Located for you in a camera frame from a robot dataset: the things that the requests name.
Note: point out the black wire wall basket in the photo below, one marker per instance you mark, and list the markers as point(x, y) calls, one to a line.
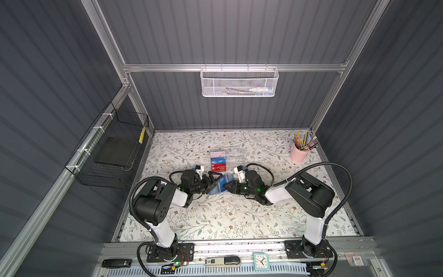
point(117, 123)

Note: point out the floral patterned table mat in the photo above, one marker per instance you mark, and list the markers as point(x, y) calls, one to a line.
point(224, 216)

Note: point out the pink card in organizer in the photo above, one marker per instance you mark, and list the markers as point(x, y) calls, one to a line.
point(217, 154)

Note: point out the blue leather card holder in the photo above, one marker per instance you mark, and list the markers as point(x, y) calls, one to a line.
point(219, 187)

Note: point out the blue card in organizer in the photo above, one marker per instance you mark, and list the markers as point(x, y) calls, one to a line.
point(218, 161)

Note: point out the left wrist camera white housing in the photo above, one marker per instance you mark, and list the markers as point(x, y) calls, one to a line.
point(199, 170)

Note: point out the right wrist camera white housing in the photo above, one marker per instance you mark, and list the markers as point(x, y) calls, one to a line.
point(240, 173)

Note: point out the black flat pad in basket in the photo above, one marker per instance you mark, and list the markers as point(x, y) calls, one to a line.
point(116, 152)

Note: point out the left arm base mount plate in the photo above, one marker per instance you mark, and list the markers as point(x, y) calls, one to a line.
point(181, 252)

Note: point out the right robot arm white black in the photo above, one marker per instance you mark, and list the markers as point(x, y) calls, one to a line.
point(313, 196)

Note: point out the black stapler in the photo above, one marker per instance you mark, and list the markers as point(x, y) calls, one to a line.
point(116, 263)

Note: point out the yellow tag on basket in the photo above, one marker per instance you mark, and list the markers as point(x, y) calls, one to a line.
point(142, 134)

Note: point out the coloured pencils in cup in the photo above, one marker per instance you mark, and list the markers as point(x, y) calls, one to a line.
point(305, 141)

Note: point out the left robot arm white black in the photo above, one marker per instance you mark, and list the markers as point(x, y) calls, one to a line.
point(152, 197)

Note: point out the white wire mesh basket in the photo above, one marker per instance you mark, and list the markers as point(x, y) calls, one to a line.
point(215, 79)

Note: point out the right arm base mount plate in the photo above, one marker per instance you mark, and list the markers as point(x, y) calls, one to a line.
point(299, 249)

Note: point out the pens in white basket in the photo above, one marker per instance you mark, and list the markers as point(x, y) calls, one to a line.
point(267, 91)

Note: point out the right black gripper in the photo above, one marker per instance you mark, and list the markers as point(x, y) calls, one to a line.
point(235, 184)

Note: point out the small clear packet with label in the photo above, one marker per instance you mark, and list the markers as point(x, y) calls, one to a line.
point(356, 259)

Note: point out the red card in organizer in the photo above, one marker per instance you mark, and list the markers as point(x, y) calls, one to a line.
point(218, 168)

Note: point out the small teal desk clock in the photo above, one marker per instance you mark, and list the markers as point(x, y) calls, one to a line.
point(261, 261)

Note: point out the silver black device on rail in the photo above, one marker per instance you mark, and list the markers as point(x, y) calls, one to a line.
point(225, 261)

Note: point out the pink pencil cup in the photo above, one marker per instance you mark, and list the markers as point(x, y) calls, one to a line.
point(298, 156)

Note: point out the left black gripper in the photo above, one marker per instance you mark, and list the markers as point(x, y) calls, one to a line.
point(210, 183)

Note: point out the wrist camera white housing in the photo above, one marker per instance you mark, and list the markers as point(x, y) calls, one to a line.
point(199, 170)
point(240, 173)

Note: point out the clear acrylic organizer box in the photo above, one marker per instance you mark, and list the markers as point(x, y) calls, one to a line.
point(234, 157)

